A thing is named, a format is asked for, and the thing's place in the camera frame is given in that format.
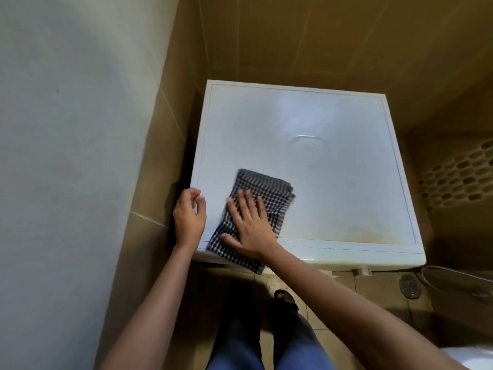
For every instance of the round metal floor drain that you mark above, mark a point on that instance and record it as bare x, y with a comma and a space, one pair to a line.
409, 286

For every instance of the person's right hand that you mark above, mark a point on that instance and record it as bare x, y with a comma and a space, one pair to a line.
252, 231

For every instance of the black white checkered cloth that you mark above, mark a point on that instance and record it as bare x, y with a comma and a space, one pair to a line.
265, 196

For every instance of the person's right forearm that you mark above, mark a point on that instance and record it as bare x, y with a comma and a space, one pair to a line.
358, 312

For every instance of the brown perforated laundry basket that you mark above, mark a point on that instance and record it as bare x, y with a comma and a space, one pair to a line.
458, 175

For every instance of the person's right middle finger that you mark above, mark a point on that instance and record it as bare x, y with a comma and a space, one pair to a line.
242, 206

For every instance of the person's left hand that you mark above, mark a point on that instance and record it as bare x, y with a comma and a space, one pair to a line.
187, 221

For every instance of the person's dark sandal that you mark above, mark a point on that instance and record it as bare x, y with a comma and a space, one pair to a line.
285, 296

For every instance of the person's blue jeans legs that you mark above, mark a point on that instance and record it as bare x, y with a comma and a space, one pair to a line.
265, 339

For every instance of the white washing machine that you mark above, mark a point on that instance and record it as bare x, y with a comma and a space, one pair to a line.
308, 169

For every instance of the person's right thumb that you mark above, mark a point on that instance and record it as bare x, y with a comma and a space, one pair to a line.
230, 241

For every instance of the white object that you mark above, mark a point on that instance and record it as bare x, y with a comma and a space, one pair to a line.
472, 357

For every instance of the person's right little finger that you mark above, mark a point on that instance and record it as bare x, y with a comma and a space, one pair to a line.
262, 208

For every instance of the person's left forearm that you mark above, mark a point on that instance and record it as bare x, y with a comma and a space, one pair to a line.
154, 312

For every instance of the person's left thumb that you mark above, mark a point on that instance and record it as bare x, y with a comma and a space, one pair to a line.
201, 211

